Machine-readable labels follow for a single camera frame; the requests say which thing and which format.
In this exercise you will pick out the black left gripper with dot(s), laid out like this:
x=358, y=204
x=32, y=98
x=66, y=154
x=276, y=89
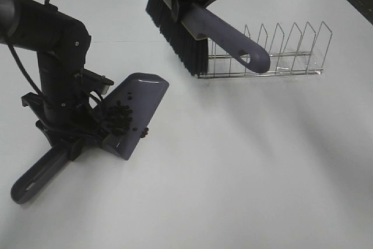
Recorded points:
x=71, y=109

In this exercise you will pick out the purple brush black bristles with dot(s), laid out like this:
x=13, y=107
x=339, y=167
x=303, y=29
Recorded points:
x=189, y=38

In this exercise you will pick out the pile of coffee beans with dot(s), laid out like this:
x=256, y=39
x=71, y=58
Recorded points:
x=117, y=119

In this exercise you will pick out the purple plastic dustpan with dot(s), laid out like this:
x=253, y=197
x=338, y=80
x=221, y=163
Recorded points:
x=142, y=91

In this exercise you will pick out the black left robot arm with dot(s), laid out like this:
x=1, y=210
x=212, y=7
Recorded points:
x=50, y=49

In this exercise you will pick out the chrome wire dish rack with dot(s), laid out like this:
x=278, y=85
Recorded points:
x=293, y=50

